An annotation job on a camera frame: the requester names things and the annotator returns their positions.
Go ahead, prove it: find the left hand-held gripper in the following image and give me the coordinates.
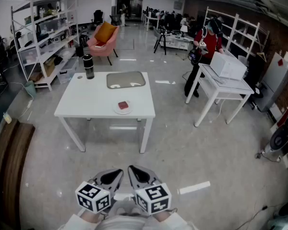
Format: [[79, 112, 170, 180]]
[[74, 169, 124, 213]]

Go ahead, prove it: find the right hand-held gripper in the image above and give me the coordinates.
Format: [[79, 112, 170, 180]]
[[128, 165, 173, 216]]

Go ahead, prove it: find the white round plate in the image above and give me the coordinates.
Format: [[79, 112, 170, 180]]
[[113, 99, 133, 115]]

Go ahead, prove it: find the grey serving tray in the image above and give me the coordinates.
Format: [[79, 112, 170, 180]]
[[106, 71, 146, 90]]

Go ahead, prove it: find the person's left forearm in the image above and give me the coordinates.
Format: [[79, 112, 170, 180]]
[[57, 208, 104, 230]]

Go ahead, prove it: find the person's right forearm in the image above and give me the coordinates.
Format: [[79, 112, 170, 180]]
[[152, 211, 200, 230]]

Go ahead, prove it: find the person's torso in white coat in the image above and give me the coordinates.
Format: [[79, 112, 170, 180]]
[[93, 196, 164, 230]]

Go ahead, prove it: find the black water bottle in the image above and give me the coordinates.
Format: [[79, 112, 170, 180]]
[[83, 54, 95, 80]]

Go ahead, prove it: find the clear plastic storage bin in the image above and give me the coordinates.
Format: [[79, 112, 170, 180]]
[[57, 56, 80, 85]]

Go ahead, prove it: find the pale green waste bin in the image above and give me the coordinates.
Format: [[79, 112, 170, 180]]
[[23, 80, 37, 101]]

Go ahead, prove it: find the grey oblong device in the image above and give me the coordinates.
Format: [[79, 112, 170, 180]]
[[211, 75, 228, 84]]

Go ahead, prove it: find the white side table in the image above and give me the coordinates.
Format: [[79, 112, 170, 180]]
[[185, 63, 255, 128]]

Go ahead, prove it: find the brown cardboard box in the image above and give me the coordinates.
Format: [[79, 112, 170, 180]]
[[42, 57, 56, 78]]

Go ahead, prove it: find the pink armchair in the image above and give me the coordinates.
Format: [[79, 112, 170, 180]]
[[86, 24, 120, 66]]

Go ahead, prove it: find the white microwave oven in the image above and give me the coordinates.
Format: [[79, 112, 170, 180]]
[[210, 51, 248, 81]]

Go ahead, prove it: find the grey round appliance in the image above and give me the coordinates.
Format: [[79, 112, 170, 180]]
[[261, 125, 288, 157]]

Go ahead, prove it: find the black backpack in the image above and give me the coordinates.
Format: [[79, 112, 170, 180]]
[[79, 34, 90, 48]]

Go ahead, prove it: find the black tripod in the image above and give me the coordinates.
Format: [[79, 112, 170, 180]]
[[153, 31, 170, 56]]

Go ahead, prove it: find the low white table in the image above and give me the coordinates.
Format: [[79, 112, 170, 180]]
[[159, 34, 195, 51]]

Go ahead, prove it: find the teal grey floor appliance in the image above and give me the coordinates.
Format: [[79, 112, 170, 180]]
[[266, 200, 288, 230]]

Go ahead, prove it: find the orange cushion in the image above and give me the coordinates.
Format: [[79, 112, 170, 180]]
[[94, 21, 118, 43]]

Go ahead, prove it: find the red box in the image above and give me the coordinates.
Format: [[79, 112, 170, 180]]
[[277, 106, 288, 129]]

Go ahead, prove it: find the white cabinet with red sticker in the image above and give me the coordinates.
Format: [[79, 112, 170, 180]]
[[260, 51, 288, 113]]

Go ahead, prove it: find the black office chair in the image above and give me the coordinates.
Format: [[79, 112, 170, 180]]
[[90, 10, 104, 30]]

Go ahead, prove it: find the dark glass door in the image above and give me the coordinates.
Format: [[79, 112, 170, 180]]
[[117, 0, 144, 19]]

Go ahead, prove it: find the empty white shelf rack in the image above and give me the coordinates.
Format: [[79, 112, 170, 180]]
[[203, 6, 271, 60]]

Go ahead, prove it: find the white shelf rack with clutter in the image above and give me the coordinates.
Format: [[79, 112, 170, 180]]
[[11, 0, 80, 91]]

